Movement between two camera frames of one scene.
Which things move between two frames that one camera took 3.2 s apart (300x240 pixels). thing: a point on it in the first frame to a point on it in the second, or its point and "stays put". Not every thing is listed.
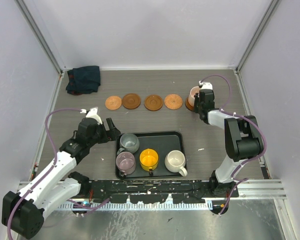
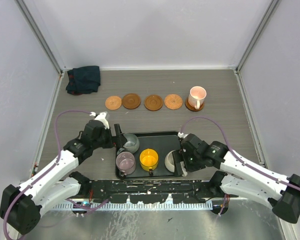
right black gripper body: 198,105 to 192,161
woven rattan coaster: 173,101 stays put
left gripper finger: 113,132 to 121,140
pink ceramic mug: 193,90 stays put
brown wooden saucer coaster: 131,101 stays put
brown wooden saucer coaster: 153,102 stays put
